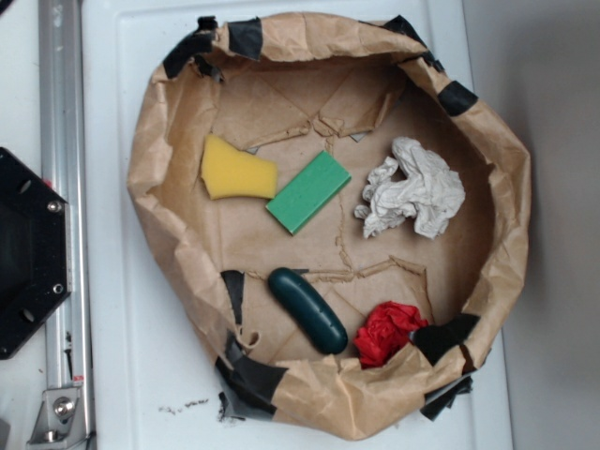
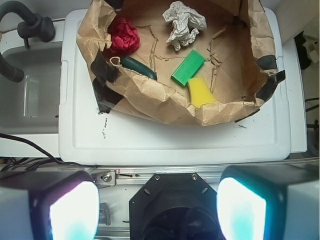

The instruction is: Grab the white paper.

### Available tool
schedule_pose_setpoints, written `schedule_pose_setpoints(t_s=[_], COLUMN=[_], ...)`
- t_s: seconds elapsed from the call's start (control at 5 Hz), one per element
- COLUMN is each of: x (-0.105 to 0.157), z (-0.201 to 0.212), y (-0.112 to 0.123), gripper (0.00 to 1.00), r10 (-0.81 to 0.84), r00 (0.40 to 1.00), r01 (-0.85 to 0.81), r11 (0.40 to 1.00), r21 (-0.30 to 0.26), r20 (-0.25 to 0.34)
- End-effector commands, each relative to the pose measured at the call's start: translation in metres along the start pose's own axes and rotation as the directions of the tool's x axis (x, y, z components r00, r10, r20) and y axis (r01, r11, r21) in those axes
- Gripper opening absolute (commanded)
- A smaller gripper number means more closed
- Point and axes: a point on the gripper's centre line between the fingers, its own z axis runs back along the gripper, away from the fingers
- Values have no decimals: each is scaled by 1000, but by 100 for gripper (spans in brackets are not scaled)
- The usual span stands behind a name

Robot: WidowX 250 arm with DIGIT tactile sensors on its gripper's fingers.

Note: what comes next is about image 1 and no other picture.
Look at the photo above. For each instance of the crumpled red paper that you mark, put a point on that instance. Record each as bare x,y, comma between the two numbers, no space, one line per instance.
386,331

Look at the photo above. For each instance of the crumpled white paper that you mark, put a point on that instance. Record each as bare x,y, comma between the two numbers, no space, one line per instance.
412,183

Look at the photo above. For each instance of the green rectangular block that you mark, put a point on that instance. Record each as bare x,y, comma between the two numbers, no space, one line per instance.
308,192

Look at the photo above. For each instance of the brown paper bag bin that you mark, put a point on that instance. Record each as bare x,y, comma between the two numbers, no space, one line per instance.
284,88

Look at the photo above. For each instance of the yellow sponge piece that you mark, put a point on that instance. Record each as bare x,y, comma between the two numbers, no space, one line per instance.
228,172

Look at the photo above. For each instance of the dark green toy cucumber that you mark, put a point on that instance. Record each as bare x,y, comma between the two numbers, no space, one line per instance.
308,308

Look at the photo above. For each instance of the aluminium frame rail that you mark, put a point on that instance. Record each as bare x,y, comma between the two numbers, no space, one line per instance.
68,334

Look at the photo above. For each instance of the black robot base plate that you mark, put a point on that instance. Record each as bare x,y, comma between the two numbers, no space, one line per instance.
34,253

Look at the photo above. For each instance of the metal corner bracket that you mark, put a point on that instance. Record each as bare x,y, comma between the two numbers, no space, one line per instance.
60,421

